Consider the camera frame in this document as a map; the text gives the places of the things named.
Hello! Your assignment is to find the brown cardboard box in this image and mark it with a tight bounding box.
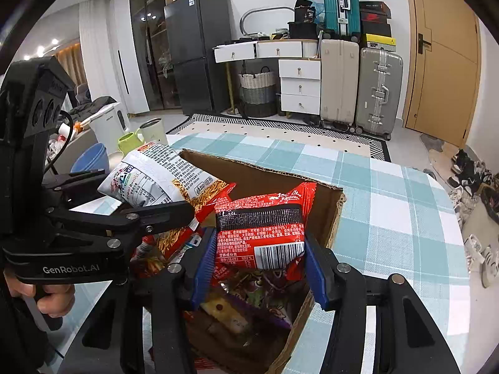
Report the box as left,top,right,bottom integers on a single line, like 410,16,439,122
133,149,347,374

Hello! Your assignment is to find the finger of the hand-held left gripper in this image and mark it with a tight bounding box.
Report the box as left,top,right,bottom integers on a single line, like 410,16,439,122
47,200,196,244
41,167,109,203

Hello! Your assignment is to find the white drawer desk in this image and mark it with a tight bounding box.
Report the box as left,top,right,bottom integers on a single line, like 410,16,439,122
214,39,322,120

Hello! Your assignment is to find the dark fridge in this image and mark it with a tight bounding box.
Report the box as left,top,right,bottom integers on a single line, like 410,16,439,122
164,0,234,117

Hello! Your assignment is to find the black red shoe box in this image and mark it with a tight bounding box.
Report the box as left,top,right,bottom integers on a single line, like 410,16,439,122
359,10,392,24

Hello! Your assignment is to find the large purple candy packet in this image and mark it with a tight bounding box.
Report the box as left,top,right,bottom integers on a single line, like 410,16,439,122
212,269,312,330

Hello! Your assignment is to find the teal suitcase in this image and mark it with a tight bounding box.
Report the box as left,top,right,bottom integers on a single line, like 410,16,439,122
321,0,361,40

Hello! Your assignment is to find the white noodle snack packet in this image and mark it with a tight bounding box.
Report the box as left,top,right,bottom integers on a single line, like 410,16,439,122
97,142,238,269

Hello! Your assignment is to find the white appliance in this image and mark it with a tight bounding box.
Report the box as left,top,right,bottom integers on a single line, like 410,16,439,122
89,102,132,151

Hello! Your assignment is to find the woven basket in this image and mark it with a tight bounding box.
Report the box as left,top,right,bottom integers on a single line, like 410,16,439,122
239,66,279,118

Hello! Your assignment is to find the red white snack packet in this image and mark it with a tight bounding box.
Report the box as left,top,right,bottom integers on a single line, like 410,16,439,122
130,236,172,280

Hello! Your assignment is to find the wooden door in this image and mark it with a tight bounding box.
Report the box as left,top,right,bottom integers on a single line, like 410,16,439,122
401,0,482,149

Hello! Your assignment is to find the silver hoop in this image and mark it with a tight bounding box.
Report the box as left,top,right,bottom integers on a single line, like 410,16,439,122
240,7,296,36

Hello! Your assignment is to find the white wardrobe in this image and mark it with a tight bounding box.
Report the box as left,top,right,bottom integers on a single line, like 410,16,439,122
107,0,151,116

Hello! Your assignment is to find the group of shoes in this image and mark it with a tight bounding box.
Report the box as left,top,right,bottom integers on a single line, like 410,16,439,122
423,148,499,290

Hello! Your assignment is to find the red noodle packet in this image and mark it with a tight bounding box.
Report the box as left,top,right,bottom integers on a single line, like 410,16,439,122
212,182,317,282

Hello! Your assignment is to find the silver suitcase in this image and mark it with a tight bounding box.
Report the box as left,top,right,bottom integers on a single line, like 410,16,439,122
354,47,405,141

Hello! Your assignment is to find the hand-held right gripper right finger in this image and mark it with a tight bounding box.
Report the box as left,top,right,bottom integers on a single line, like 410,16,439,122
303,233,463,374

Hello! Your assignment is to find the cream tumbler cup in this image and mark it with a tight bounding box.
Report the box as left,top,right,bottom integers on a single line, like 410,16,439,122
139,118,168,145

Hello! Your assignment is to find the black cable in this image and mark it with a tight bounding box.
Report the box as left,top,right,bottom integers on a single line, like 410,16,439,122
43,110,75,174

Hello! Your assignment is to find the yellow black box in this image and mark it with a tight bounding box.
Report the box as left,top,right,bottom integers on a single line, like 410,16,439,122
361,33,397,52

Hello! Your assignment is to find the black carton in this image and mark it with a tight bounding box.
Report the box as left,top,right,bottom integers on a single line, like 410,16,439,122
294,0,317,24

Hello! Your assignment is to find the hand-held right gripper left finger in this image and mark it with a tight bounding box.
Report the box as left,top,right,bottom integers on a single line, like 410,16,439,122
80,226,218,374

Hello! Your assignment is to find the blue bowl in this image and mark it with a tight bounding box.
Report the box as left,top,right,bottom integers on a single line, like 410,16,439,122
70,143,110,174

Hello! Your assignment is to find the dark glass wardrobe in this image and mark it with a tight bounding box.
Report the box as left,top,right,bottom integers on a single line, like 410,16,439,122
128,0,184,112

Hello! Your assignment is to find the dark clothing pile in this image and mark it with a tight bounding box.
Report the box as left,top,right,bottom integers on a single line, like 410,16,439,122
72,95,120,124

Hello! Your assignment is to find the green mug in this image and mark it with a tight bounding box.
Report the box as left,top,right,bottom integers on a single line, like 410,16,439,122
118,132,146,157

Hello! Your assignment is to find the person's left hand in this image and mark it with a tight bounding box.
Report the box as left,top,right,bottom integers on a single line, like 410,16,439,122
4,271,76,320

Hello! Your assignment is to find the beige suitcase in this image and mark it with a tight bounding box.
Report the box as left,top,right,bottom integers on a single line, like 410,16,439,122
320,38,360,132

